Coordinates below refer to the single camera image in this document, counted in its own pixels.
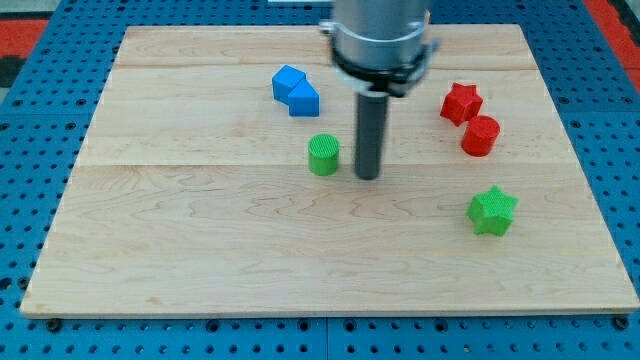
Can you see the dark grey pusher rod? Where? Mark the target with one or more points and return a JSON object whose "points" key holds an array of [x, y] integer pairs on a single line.
{"points": [[371, 116]]}

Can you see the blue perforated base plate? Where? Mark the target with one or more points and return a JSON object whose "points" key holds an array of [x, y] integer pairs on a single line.
{"points": [[47, 111]]}

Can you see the blue cube block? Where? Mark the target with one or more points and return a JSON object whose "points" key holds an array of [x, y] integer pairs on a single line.
{"points": [[284, 81]]}

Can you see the black clamp ring mount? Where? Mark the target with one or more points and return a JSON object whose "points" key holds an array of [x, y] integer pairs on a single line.
{"points": [[396, 82]]}

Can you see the green cylinder block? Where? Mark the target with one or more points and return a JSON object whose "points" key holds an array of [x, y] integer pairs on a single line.
{"points": [[323, 154]]}

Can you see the blue triangular prism block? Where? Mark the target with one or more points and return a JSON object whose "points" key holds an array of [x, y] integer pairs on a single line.
{"points": [[303, 100]]}

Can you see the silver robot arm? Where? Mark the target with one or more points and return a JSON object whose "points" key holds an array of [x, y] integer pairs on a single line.
{"points": [[380, 49]]}

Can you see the red star block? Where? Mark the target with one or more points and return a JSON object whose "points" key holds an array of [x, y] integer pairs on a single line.
{"points": [[461, 103]]}

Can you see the red cylinder block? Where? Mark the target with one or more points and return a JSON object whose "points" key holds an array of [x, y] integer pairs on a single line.
{"points": [[480, 135]]}

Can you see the green star block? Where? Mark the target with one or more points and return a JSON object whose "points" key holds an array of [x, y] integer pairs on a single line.
{"points": [[492, 212]]}

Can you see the light wooden board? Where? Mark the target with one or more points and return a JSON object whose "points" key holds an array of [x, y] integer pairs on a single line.
{"points": [[191, 195]]}

